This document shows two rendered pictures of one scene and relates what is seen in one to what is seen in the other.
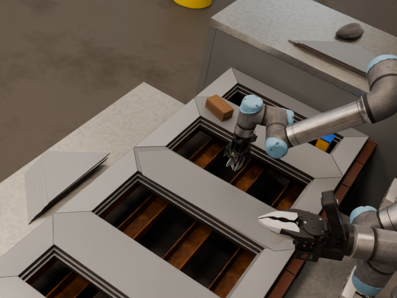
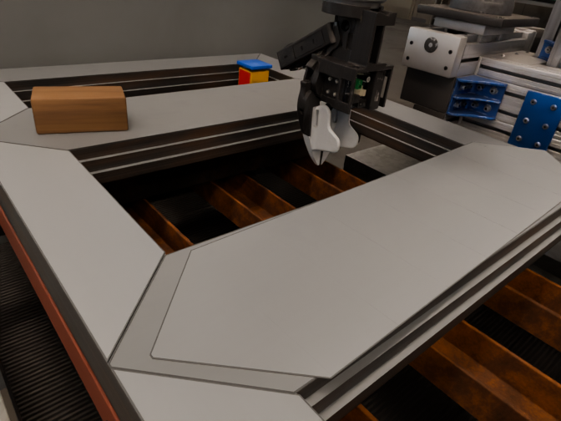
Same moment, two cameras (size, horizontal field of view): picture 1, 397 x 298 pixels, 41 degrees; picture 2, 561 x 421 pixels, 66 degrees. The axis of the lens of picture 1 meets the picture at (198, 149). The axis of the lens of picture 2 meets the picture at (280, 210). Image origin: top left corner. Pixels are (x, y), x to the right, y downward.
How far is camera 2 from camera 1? 1.87 m
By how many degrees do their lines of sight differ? 55
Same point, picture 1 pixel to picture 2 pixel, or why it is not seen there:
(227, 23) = not seen: outside the picture
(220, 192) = (412, 201)
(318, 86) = (151, 11)
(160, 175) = (341, 309)
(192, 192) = (424, 251)
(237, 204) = (453, 188)
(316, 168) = not seen: hidden behind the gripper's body
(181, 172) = (327, 251)
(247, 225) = (523, 194)
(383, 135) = (268, 43)
